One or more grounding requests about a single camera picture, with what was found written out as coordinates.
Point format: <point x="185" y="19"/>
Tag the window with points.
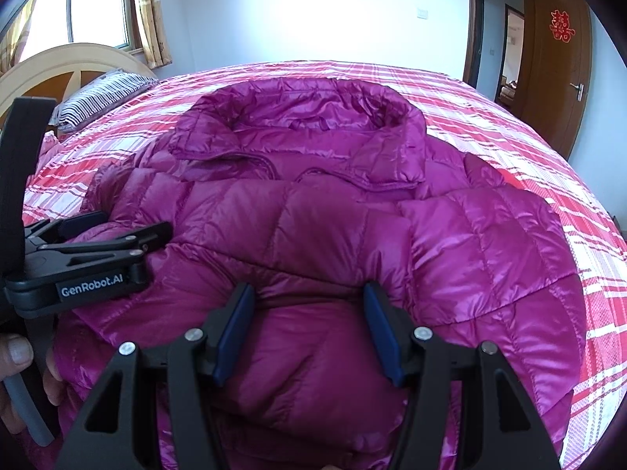
<point x="93" y="5"/>

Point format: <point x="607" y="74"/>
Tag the red paper door decoration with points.
<point x="561" y="24"/>

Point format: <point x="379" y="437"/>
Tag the brown wooden door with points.
<point x="543" y="88"/>

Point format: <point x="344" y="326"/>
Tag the cream wooden headboard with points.
<point x="49" y="63"/>

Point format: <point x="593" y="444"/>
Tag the yellow curtain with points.
<point x="152" y="19"/>

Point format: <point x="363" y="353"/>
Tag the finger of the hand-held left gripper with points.
<point x="122" y="241"/>
<point x="68" y="225"/>

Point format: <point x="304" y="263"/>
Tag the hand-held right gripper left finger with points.
<point x="234" y="338"/>

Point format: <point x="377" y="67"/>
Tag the person's left hand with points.
<point x="17" y="355"/>

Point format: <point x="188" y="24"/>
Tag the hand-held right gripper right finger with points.
<point x="383" y="338"/>

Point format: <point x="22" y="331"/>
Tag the purple down jacket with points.
<point x="318" y="230"/>

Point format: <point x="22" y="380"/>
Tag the red white plaid bed sheet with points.
<point x="490" y="122"/>

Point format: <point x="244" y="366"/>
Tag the white wall switch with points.
<point x="422" y="12"/>

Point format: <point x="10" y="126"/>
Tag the dark wooden door frame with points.
<point x="474" y="19"/>

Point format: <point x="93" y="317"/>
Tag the striped pillow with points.
<point x="98" y="98"/>

